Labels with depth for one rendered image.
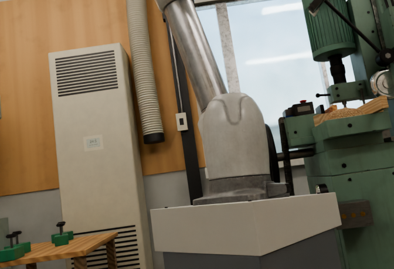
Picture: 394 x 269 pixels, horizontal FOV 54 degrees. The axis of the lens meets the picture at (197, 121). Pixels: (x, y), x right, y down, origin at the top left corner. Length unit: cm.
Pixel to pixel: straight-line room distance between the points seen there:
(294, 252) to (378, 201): 66
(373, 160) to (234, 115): 69
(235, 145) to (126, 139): 180
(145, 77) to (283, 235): 214
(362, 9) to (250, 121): 97
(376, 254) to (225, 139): 78
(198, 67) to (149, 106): 160
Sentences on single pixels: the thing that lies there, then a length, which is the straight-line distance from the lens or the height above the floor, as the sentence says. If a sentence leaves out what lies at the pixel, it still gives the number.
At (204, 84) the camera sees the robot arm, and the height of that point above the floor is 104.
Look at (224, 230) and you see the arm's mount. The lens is 83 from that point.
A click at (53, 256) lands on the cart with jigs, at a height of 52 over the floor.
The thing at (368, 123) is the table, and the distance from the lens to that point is 142.
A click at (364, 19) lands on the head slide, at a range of 177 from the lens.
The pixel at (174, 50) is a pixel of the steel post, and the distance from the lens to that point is 296.
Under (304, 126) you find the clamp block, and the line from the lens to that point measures 160.
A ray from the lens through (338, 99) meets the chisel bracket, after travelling 167.
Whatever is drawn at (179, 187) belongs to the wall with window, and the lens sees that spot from 289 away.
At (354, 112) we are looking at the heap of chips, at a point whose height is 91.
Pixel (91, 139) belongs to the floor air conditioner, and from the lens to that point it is 271.
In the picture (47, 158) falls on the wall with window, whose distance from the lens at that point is 312.
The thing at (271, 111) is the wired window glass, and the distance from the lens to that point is 304.
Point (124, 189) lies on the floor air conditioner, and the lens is 264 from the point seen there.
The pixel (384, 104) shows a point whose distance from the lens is 135.
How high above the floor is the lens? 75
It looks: 9 degrees up
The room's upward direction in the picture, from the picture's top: 8 degrees counter-clockwise
